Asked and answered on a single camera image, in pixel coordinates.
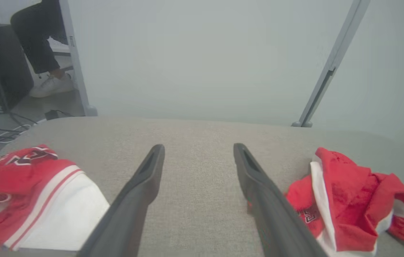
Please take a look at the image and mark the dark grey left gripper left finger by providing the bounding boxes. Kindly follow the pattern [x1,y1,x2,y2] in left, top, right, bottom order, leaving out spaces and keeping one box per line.
[77,144,165,257]

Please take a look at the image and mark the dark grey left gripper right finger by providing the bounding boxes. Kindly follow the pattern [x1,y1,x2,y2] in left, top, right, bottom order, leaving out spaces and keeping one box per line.
[233,143,328,257]

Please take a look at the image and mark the red shorts with white stripe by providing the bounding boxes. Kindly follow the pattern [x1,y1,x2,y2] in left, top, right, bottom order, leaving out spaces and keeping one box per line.
[285,147,404,257]

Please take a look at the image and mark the red jersey with white sleeves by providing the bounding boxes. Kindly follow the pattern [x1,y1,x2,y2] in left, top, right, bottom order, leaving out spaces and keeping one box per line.
[0,144,111,251]

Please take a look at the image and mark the black power adapter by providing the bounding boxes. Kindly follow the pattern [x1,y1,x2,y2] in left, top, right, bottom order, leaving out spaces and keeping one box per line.
[44,109,75,121]

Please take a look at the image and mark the white sneaker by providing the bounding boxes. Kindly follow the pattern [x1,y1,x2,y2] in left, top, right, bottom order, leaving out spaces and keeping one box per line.
[29,73,75,98]

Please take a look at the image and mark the black computer case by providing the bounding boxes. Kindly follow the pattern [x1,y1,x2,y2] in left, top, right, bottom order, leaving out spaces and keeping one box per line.
[0,24,34,111]

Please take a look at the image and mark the person leg in black trousers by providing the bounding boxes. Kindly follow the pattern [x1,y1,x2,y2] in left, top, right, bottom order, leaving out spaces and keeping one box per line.
[10,0,69,78]

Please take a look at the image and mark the grey partition post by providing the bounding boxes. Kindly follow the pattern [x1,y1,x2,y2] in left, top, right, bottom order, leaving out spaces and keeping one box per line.
[291,0,371,128]
[59,0,98,117]

